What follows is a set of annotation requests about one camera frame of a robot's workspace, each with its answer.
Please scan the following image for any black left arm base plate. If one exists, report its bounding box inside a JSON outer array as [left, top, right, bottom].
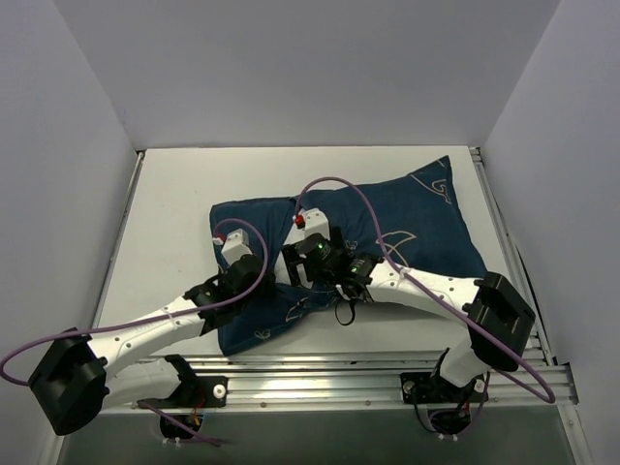
[[144, 376, 229, 409]]

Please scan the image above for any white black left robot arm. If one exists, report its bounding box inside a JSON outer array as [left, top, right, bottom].
[[28, 254, 275, 436]]

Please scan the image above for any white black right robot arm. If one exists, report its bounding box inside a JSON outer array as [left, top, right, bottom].
[[275, 232, 535, 400]]

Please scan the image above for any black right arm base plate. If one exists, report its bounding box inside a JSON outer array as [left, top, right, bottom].
[[400, 372, 488, 405]]

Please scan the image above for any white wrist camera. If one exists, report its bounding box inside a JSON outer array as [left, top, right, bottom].
[[212, 229, 253, 265], [294, 208, 329, 238]]

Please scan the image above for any blue pillowcase with gold script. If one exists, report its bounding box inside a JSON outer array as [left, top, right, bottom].
[[209, 157, 486, 356]]

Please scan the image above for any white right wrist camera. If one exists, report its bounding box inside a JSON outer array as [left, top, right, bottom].
[[294, 208, 329, 238]]

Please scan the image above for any aluminium right side rail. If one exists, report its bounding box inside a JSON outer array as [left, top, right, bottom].
[[468, 147, 555, 365]]

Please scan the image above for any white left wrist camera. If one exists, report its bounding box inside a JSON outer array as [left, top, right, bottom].
[[212, 229, 253, 265]]

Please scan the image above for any aluminium rail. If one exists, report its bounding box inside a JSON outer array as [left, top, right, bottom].
[[468, 147, 555, 365], [91, 150, 146, 328]]

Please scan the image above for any aluminium front rail frame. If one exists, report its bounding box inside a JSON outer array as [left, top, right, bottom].
[[54, 354, 592, 464]]

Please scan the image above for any aluminium left side rail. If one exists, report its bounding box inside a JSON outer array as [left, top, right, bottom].
[[91, 150, 146, 328]]

